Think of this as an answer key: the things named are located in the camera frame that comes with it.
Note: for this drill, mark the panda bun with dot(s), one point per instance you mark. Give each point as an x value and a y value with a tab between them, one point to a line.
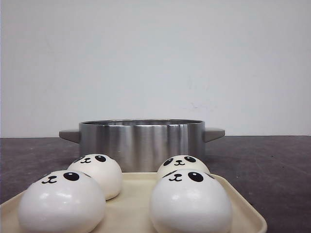
63	201
190	201
181	162
105	170

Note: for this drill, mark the beige rectangular tray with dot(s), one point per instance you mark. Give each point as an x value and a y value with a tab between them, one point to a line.
129	211

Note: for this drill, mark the stainless steel steamer pot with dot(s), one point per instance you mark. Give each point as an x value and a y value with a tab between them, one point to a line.
140	145

